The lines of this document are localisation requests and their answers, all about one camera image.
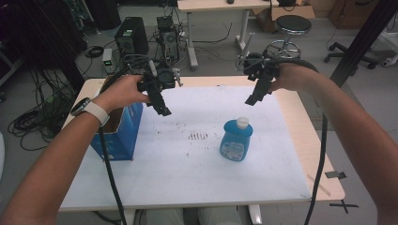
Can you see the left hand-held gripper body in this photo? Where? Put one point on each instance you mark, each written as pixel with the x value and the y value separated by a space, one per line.
pixel 164 79

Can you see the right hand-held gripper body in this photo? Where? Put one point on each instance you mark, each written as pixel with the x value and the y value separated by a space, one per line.
pixel 261 67

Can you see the blue cardboard box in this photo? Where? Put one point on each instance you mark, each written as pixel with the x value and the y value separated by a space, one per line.
pixel 125 137

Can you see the blue bottle with white cap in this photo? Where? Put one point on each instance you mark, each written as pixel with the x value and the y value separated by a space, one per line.
pixel 234 142

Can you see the person's right hand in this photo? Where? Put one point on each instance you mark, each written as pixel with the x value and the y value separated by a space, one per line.
pixel 294 76

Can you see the person's left hand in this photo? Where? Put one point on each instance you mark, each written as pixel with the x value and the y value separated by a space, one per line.
pixel 122 92

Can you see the open computer tower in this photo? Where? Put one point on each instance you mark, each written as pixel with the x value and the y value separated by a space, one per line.
pixel 169 39

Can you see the black round stool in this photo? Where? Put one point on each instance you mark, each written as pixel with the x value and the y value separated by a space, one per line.
pixel 292 25

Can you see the black computer tower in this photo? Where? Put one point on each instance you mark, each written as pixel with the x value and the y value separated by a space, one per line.
pixel 131 34

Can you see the small grey power supply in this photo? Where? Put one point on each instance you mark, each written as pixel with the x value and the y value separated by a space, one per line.
pixel 107 61

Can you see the brown cardboard box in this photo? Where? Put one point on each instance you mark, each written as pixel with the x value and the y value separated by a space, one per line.
pixel 291 12

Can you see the smartwatch with white band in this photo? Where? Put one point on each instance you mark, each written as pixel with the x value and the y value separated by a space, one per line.
pixel 94 111

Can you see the light wooden background desk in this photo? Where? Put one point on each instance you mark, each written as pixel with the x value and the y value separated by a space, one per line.
pixel 219 4

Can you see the white table mat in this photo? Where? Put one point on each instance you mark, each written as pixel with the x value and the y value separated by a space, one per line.
pixel 194 178

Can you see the black office chair base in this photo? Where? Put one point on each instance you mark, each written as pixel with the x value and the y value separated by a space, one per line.
pixel 347 54

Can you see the brown wooden cabinet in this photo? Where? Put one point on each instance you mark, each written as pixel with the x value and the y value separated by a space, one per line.
pixel 353 14

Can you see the clear tape strip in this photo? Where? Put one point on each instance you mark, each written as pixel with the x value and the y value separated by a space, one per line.
pixel 318 185

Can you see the black tape piece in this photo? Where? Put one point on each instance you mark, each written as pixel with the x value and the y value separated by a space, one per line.
pixel 334 174

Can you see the white table leg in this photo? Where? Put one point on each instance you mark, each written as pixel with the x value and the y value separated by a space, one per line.
pixel 255 215

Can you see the black tape cross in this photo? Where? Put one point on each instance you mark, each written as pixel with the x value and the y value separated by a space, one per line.
pixel 343 205

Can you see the black metal post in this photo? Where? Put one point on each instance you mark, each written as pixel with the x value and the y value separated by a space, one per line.
pixel 363 37

